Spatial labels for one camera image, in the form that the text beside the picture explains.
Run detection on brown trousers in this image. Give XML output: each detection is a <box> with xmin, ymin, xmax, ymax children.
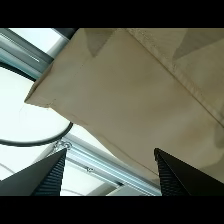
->
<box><xmin>24</xmin><ymin>28</ymin><xmax>224</xmax><ymax>185</ymax></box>

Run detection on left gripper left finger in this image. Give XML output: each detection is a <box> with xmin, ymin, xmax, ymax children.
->
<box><xmin>0</xmin><ymin>148</ymin><xmax>68</xmax><ymax>197</ymax></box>

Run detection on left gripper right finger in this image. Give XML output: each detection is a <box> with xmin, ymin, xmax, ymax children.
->
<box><xmin>153</xmin><ymin>147</ymin><xmax>224</xmax><ymax>197</ymax></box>

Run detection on black cable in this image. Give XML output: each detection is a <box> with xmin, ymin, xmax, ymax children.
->
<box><xmin>0</xmin><ymin>61</ymin><xmax>74</xmax><ymax>148</ymax></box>

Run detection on silver frame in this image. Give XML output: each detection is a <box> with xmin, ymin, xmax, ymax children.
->
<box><xmin>0</xmin><ymin>28</ymin><xmax>162</xmax><ymax>197</ymax></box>

